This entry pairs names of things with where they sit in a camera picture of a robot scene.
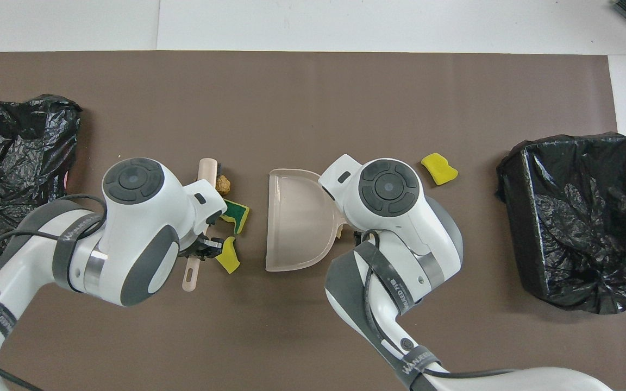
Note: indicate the box covered by black bag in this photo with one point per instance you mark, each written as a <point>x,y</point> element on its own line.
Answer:
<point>19,141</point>

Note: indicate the green and yellow sponge piece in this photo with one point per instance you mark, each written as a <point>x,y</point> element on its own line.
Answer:
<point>237,212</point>

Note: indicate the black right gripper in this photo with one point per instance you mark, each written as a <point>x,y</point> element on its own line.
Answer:
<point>360,237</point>

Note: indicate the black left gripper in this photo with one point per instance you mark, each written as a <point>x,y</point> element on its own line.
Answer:
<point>207,248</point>

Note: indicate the beige hand brush black bristles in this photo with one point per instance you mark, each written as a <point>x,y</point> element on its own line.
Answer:
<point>207,171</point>

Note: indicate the beige plastic dustpan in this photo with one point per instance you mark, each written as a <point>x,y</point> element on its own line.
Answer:
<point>296,228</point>

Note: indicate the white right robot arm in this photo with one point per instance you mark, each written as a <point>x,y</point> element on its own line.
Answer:
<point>389,190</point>

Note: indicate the open bin with black bag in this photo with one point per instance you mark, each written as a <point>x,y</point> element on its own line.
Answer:
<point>552,217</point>

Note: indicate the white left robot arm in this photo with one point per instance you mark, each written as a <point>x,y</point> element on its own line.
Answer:
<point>128,233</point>

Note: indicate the brown table mat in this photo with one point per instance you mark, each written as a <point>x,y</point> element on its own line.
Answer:
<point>313,336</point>

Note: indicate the brown peanut toy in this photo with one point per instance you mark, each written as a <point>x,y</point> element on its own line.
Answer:
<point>224,184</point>

